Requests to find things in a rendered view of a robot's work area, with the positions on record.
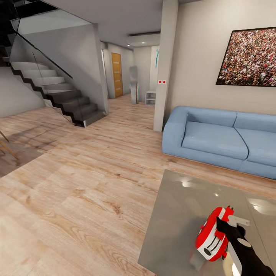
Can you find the sofa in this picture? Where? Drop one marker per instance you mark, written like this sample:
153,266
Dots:
242,142

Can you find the straight chair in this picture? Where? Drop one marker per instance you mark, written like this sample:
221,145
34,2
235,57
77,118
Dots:
6,148

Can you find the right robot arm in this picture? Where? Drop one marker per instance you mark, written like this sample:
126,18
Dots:
240,250

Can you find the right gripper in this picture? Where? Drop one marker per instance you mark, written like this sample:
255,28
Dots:
224,227

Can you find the wall mounted tv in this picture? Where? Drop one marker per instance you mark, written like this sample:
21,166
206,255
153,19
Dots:
58,15

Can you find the door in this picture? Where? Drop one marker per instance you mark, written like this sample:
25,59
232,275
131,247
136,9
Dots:
117,74

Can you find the radio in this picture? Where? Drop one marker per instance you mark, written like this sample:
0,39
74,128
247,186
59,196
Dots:
210,242

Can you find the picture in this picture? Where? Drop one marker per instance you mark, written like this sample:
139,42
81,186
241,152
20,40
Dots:
250,58

